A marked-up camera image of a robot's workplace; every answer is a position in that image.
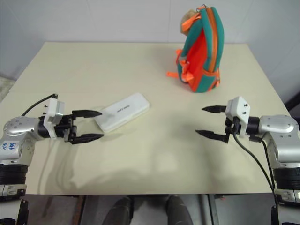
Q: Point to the white rectangular case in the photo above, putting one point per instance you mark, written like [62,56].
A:
[122,111]

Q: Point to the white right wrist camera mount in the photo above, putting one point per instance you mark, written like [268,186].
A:
[239,105]

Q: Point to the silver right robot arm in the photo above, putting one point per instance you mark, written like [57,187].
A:
[279,126]

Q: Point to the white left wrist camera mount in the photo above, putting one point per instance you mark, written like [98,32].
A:
[52,110]

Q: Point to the dark rounded shape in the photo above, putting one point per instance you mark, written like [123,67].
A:
[120,211]
[179,211]

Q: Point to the teal and orange backpack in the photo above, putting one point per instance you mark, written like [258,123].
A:
[204,54]

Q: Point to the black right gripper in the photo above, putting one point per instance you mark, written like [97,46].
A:
[233,126]

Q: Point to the beige plush toy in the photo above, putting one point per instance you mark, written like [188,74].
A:
[187,17]

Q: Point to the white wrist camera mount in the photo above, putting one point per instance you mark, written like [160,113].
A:
[52,110]
[239,105]

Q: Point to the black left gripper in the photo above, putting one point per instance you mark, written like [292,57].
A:
[66,127]

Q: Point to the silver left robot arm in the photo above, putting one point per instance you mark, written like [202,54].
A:
[16,124]

